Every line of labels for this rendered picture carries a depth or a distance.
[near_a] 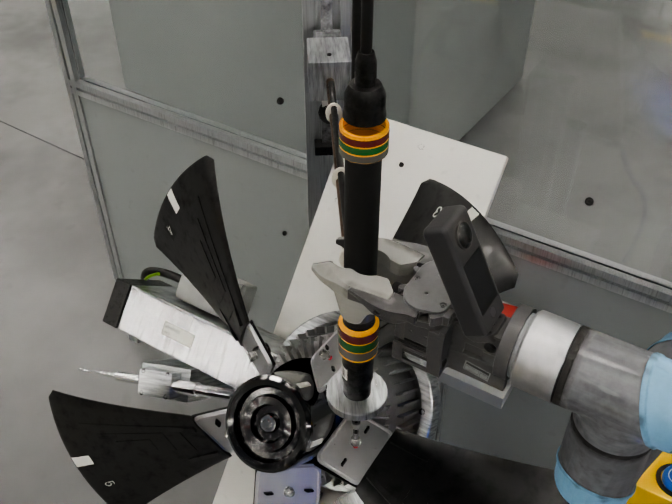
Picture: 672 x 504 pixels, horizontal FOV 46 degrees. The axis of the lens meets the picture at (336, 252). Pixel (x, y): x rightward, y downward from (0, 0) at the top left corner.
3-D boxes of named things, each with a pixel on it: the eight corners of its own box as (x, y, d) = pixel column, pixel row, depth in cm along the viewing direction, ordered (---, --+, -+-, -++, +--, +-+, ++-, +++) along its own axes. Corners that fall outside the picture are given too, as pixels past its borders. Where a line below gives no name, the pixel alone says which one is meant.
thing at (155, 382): (147, 392, 121) (149, 366, 121) (179, 398, 119) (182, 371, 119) (136, 394, 119) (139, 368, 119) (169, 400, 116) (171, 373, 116)
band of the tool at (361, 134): (337, 140, 71) (337, 112, 69) (385, 138, 71) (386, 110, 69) (340, 168, 67) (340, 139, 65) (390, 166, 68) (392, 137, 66)
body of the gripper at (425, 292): (383, 355, 78) (497, 407, 73) (387, 293, 72) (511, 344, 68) (419, 309, 83) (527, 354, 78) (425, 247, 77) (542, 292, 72)
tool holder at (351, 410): (323, 362, 95) (323, 304, 89) (382, 359, 95) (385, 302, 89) (327, 423, 88) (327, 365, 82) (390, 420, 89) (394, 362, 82)
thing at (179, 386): (276, 409, 112) (83, 375, 126) (277, 393, 112) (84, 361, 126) (268, 411, 110) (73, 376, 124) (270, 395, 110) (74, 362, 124)
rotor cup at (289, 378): (249, 436, 110) (197, 453, 98) (283, 340, 109) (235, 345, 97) (338, 484, 104) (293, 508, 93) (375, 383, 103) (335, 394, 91)
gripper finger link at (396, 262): (335, 274, 84) (403, 316, 80) (335, 232, 80) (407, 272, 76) (354, 260, 86) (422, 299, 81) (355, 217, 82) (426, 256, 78)
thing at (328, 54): (307, 75, 139) (306, 30, 133) (346, 74, 139) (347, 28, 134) (309, 105, 131) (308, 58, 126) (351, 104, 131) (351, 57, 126)
